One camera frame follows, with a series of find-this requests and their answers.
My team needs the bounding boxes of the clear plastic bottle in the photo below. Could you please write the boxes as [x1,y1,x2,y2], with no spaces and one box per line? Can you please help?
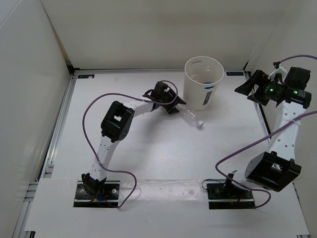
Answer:
[179,108,204,128]

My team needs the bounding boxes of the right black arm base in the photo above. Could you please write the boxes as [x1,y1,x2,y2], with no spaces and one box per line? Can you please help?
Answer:
[202,179,255,210]

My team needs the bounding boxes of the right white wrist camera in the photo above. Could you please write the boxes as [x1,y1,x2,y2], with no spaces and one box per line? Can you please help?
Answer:
[268,61,288,84]

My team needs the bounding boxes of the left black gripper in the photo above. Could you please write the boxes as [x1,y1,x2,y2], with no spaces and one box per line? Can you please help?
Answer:
[159,89,185,115]

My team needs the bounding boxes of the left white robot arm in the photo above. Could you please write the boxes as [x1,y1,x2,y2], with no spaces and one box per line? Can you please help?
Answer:
[82,80,186,198]

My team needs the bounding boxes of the cream plastic bin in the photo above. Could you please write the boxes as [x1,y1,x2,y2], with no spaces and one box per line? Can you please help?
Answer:
[183,56,224,111]

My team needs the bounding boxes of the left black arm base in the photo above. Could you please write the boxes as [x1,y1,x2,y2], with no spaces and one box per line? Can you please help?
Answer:
[73,180,120,208]

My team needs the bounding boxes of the purple cable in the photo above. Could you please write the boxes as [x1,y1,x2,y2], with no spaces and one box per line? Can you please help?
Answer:
[214,54,317,208]
[82,79,178,209]

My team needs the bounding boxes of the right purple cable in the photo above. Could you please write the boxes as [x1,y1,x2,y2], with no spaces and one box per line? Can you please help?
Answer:
[214,54,317,208]

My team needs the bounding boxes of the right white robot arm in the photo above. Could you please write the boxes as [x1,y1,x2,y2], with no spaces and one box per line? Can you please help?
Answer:
[222,66,312,198]

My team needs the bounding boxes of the blue label water bottle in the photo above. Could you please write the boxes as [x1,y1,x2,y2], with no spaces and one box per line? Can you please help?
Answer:
[204,81,214,90]

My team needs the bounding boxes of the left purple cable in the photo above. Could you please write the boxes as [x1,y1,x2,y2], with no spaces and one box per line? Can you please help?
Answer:
[82,79,178,209]

